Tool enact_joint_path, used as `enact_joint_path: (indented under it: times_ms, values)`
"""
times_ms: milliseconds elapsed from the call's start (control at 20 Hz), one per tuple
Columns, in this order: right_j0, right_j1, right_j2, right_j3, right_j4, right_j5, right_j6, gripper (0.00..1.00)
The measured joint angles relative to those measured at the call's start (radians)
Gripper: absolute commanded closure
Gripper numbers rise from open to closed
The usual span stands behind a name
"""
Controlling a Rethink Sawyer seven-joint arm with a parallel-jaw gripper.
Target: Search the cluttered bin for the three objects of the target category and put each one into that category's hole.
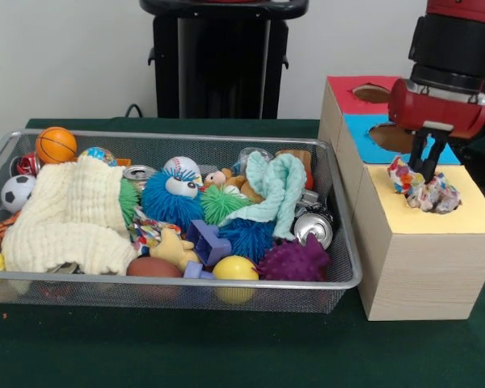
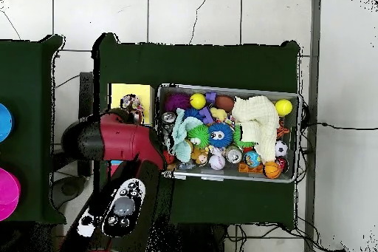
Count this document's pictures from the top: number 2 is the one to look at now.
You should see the blue puffer ball with eyes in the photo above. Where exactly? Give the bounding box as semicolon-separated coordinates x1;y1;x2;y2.
207;121;234;149

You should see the wooden box with three holes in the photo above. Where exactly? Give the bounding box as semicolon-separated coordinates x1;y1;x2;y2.
107;82;155;176

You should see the green spiky puffer ball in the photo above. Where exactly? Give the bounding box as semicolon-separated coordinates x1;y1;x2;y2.
187;123;210;149

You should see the light teal cloth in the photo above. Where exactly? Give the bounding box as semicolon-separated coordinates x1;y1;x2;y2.
171;107;205;163

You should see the yellow ball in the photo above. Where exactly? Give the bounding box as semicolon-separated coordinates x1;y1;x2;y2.
275;98;293;118
189;92;207;110

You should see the purple spiky ball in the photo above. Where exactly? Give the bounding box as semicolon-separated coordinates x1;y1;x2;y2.
164;91;191;113

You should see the white baseball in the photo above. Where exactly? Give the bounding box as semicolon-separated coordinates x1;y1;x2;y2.
208;153;226;171

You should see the dark green table cloth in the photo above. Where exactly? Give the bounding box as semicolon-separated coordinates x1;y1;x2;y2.
92;33;301;231
0;34;66;225

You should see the cream knitted cloth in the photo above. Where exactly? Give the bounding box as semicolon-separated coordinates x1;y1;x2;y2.
231;95;280;163

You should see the orange toy basketball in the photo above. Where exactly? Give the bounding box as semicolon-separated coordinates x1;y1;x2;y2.
262;160;282;180

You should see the small soccer ball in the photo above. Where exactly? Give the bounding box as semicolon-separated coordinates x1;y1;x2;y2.
274;140;289;157

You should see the grey stand base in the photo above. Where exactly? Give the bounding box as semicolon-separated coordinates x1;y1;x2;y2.
51;174;89;208

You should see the blue round bowl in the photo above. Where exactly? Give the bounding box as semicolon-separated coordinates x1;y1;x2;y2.
0;103;15;143

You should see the magenta round bowl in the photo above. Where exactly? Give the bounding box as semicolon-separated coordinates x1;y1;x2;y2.
0;167;21;222

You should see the grey wire mesh bin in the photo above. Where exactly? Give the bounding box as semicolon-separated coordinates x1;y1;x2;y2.
156;82;303;184

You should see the black cable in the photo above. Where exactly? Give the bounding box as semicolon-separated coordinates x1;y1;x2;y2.
306;121;378;131

